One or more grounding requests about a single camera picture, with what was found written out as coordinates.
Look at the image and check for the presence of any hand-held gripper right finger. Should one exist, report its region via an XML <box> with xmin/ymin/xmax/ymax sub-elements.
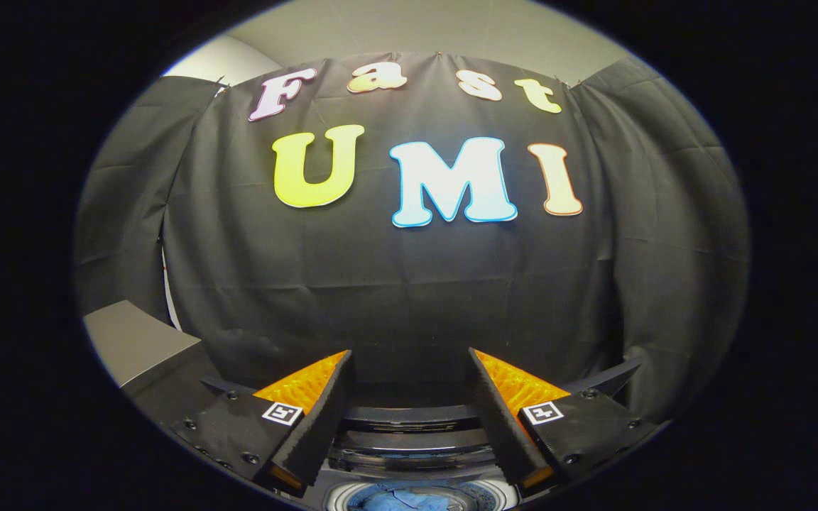
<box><xmin>467</xmin><ymin>348</ymin><xmax>665</xmax><ymax>498</ymax></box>

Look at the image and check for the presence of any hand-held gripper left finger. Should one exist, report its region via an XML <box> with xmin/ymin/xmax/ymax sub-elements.
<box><xmin>171</xmin><ymin>349</ymin><xmax>354</xmax><ymax>498</ymax></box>

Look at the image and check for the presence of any dark grey washing machine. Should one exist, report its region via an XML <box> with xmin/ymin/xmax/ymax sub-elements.
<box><xmin>313</xmin><ymin>454</ymin><xmax>527</xmax><ymax>511</ymax></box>

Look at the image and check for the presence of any light blue polo shirt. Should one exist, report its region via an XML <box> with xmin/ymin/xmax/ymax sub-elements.
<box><xmin>363</xmin><ymin>486</ymin><xmax>454</xmax><ymax>511</ymax></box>

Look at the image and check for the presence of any black backdrop cloth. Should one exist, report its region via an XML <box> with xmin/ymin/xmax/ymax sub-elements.
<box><xmin>74</xmin><ymin>53</ymin><xmax>751</xmax><ymax>427</ymax></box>

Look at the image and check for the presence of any grey cabinet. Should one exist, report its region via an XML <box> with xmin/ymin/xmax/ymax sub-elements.
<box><xmin>82</xmin><ymin>300</ymin><xmax>229</xmax><ymax>427</ymax></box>

